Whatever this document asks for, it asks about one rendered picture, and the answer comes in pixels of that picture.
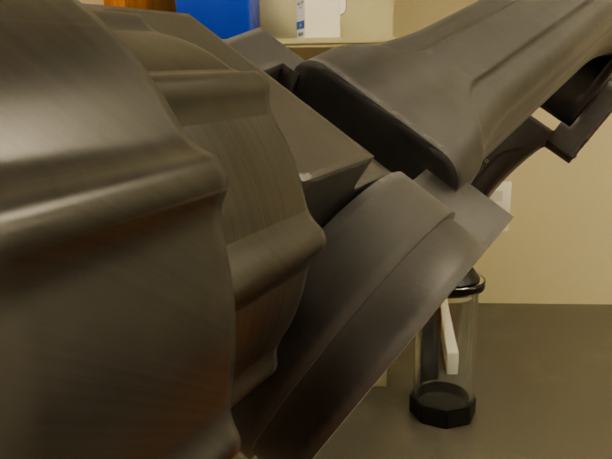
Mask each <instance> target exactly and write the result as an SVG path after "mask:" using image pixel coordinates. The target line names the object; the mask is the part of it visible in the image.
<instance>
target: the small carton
mask: <svg viewBox="0 0 612 459"><path fill-rule="evenodd" d="M296 13H297V38H314V37H341V0H296Z"/></svg>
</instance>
